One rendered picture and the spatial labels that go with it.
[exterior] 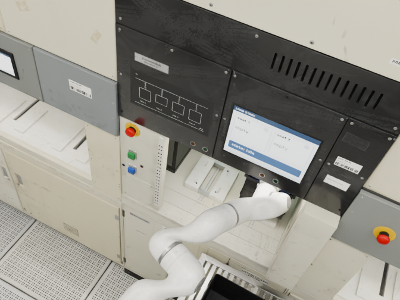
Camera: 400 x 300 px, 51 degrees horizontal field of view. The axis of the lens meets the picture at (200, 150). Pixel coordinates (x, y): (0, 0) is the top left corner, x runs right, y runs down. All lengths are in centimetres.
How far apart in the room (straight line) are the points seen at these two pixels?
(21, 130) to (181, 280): 135
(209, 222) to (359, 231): 52
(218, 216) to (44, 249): 177
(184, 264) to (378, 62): 80
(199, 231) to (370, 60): 69
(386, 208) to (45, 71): 129
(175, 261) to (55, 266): 159
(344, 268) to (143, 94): 100
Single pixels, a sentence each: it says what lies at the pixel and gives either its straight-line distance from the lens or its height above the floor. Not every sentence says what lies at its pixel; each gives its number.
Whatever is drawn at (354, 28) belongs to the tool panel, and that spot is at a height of 204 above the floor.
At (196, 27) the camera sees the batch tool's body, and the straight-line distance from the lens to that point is 121.
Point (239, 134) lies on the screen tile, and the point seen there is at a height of 157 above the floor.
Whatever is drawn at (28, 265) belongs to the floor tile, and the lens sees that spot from 289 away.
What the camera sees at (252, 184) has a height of 111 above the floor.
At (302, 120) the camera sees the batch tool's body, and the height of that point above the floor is 173.
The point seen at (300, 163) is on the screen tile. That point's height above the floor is 156.
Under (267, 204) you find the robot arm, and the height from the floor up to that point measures 133.
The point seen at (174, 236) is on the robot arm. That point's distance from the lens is 135.
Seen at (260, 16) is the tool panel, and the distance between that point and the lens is 111.
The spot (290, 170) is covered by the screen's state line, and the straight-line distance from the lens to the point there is 139.
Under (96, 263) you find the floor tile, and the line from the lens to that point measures 282.
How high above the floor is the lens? 254
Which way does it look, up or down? 49 degrees down
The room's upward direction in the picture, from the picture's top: 11 degrees clockwise
